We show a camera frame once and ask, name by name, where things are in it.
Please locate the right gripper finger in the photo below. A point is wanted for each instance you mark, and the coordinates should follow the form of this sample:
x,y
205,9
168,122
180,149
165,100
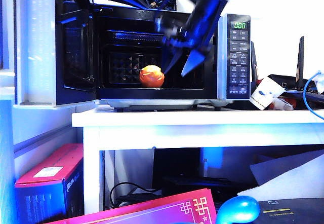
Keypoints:
x,y
193,61
174,59

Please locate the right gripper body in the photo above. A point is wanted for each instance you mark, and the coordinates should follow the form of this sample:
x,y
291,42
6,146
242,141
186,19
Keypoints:
x,y
202,26

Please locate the orange fruit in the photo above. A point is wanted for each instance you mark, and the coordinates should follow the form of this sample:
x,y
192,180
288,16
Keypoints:
x,y
152,76

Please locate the black glass microwave door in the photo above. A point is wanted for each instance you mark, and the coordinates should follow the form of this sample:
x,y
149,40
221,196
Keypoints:
x,y
40,56

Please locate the white table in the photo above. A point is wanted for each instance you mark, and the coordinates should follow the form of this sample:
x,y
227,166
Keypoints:
x,y
177,122

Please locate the white blue-print paper cup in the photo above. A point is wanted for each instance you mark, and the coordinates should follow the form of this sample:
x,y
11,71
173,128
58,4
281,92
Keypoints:
x,y
267,92

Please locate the red and white packet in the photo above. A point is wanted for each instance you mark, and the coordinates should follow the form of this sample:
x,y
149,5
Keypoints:
x,y
288,103

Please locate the black computer case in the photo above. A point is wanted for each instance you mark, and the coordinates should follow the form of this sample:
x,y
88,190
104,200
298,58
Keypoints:
x,y
176,164

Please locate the black router with antennas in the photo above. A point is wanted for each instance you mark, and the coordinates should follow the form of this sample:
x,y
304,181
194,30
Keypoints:
x,y
300,61

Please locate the black power adapter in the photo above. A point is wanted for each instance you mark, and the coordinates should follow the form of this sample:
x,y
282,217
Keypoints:
x,y
140,198

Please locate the white foam sheet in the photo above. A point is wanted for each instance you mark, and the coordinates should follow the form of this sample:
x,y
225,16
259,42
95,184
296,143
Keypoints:
x,y
286,181

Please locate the glossy blue rounded object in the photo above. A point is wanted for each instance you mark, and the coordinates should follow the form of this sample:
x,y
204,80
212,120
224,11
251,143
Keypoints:
x,y
239,208

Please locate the red and black ASUS box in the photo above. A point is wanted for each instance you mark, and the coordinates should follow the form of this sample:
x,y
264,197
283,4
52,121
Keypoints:
x,y
45,168

